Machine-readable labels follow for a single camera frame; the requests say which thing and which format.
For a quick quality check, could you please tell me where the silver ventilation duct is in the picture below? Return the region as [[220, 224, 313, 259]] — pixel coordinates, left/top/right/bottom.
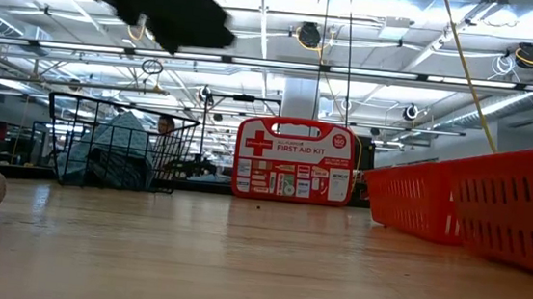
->
[[435, 81, 533, 138]]

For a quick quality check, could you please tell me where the black wire basket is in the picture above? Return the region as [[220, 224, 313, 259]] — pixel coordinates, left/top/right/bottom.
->
[[40, 91, 202, 198]]

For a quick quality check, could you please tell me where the long ceiling light strip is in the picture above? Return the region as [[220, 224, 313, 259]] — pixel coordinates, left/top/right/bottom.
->
[[0, 36, 533, 93]]

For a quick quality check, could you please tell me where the black table edge rail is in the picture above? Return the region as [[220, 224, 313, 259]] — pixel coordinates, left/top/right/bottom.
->
[[0, 162, 374, 211]]

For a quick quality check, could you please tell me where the grey-blue cloth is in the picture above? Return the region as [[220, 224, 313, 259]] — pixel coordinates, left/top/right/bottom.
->
[[54, 104, 160, 193]]

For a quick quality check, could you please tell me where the black coiled cable loop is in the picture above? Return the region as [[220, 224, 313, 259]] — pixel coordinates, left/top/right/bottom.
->
[[140, 58, 165, 77]]

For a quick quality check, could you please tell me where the red first aid kit case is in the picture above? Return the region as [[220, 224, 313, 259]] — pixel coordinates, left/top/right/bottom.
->
[[229, 112, 360, 209]]

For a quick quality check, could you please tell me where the small red plastic basket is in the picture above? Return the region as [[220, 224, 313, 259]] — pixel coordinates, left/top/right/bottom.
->
[[359, 152, 469, 248]]

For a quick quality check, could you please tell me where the small black ceiling reel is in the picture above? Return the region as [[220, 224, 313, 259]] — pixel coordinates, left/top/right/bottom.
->
[[196, 85, 213, 105], [402, 102, 420, 123]]

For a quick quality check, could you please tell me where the person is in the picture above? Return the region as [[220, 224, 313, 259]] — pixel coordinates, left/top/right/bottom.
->
[[149, 114, 189, 182]]

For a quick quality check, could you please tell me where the black ceiling cord reel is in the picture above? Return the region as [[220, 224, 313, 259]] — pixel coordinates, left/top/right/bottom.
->
[[296, 20, 325, 52], [514, 41, 533, 71]]

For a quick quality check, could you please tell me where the white square column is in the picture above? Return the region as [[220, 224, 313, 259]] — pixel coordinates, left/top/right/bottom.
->
[[280, 76, 321, 123]]

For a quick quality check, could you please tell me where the black metal frame stand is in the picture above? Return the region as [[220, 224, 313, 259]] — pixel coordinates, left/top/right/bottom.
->
[[197, 91, 282, 193]]

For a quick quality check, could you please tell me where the large red plastic basket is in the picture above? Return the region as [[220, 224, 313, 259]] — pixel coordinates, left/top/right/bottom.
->
[[443, 134, 533, 284]]

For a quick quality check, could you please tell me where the yellow hanging strap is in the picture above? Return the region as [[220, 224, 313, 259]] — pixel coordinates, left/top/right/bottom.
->
[[428, 0, 512, 155]]

